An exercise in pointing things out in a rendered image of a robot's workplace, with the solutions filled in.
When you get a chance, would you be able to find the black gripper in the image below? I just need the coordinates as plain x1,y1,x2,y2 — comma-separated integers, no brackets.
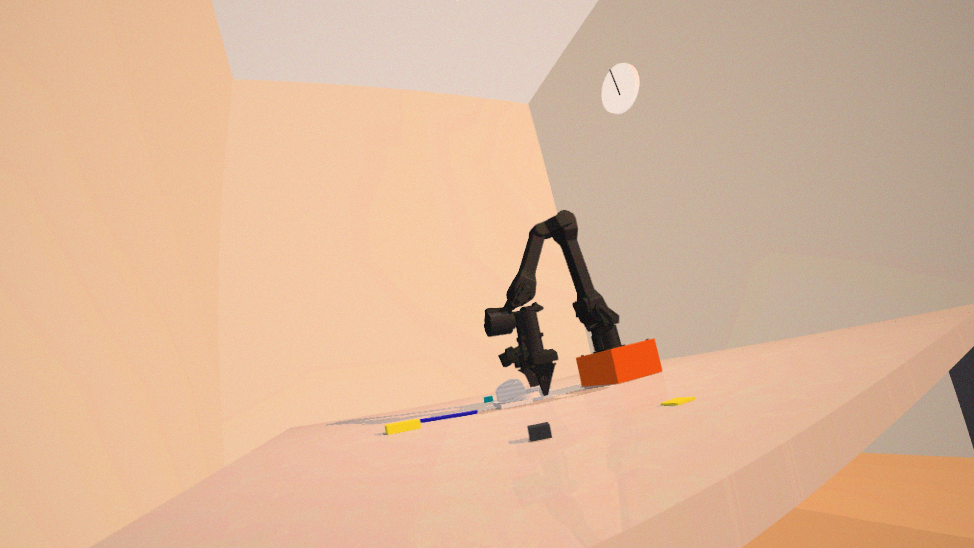
514,329,559,396

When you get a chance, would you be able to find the yellow rectangular block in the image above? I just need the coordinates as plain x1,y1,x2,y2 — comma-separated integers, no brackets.
385,419,421,434

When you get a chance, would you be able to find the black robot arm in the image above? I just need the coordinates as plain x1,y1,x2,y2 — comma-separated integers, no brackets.
484,210,625,368

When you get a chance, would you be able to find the dark blue thin bar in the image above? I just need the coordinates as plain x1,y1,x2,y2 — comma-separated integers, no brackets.
420,410,477,423

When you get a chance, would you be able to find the yellow flat plate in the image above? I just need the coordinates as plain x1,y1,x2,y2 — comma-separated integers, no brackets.
660,397,695,406

